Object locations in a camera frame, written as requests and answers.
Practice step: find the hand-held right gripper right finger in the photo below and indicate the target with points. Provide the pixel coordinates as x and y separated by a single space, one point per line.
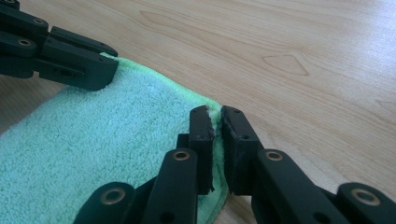
241 149

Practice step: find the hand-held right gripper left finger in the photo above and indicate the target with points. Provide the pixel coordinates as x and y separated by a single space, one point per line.
202 149

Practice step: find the green microfiber cloth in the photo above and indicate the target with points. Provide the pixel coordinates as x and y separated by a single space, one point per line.
93 143

